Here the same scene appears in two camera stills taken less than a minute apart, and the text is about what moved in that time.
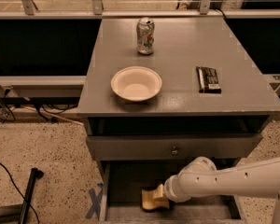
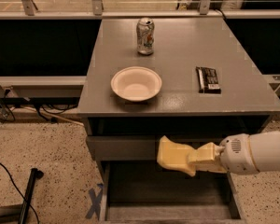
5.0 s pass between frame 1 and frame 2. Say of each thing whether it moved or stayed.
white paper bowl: stayed
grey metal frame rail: stayed
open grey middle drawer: stayed
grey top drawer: stayed
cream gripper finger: moved
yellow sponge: moved
